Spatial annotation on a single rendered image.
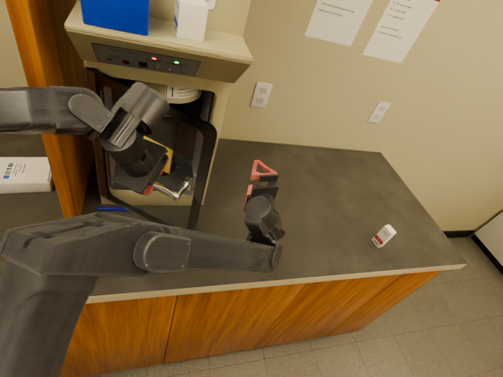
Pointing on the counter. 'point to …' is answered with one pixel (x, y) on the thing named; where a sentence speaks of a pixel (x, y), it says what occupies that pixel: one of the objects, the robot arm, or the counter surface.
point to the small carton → (190, 19)
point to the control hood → (167, 46)
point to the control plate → (144, 60)
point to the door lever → (171, 190)
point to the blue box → (117, 15)
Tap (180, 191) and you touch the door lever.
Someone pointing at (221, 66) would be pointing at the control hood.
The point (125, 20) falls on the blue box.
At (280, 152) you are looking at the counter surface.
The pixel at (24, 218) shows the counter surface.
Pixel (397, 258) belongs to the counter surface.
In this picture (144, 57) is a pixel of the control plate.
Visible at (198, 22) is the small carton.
